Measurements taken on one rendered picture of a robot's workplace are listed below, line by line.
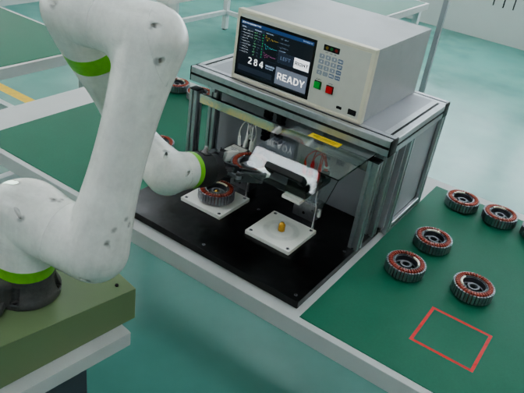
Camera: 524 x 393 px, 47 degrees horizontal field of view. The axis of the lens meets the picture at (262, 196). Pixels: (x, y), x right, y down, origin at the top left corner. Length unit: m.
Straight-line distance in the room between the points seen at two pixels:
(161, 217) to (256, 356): 0.89
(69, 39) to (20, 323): 0.56
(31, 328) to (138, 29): 0.62
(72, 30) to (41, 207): 0.33
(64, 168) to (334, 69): 0.93
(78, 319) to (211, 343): 1.19
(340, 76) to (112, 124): 0.75
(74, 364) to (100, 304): 0.13
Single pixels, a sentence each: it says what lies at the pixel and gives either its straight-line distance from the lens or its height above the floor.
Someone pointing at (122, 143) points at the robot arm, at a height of 1.25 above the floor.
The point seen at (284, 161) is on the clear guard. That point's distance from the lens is 1.50.
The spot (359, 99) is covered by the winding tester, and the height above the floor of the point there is 1.18.
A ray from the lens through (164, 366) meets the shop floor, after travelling 2.37.
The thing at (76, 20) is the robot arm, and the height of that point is 1.43.
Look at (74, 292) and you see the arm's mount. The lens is 1.38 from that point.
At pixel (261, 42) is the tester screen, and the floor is 1.24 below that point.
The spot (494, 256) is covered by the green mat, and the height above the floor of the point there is 0.75.
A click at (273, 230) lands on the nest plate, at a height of 0.78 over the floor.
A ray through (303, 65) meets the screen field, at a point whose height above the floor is 1.22.
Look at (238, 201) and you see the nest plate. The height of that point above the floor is 0.78.
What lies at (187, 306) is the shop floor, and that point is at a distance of 2.62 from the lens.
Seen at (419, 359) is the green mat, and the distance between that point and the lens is 1.49.
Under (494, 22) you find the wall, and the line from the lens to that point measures 8.01.
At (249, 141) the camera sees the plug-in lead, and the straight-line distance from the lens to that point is 1.91.
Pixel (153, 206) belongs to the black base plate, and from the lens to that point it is 1.80.
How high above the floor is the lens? 1.73
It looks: 30 degrees down
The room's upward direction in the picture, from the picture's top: 9 degrees clockwise
